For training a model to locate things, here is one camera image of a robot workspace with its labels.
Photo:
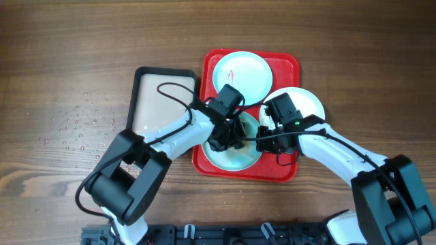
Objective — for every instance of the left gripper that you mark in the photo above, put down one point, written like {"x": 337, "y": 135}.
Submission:
{"x": 238, "y": 132}

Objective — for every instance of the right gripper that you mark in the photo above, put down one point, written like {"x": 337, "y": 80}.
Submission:
{"x": 262, "y": 146}

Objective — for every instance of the light green plate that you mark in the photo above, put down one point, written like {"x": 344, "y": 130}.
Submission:
{"x": 236, "y": 159}

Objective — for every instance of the white plate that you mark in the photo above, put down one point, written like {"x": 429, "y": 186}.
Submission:
{"x": 305, "y": 101}

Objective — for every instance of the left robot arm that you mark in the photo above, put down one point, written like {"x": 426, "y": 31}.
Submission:
{"x": 126, "y": 180}

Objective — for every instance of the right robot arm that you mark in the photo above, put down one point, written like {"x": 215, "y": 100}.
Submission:
{"x": 392, "y": 205}

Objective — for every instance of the red plastic tray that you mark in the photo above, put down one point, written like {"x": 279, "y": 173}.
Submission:
{"x": 285, "y": 73}

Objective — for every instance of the black tray with soapy water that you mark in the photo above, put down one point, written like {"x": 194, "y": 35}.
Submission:
{"x": 149, "y": 110}

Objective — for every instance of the light blue plate far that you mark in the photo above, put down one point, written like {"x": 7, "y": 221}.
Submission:
{"x": 245, "y": 71}

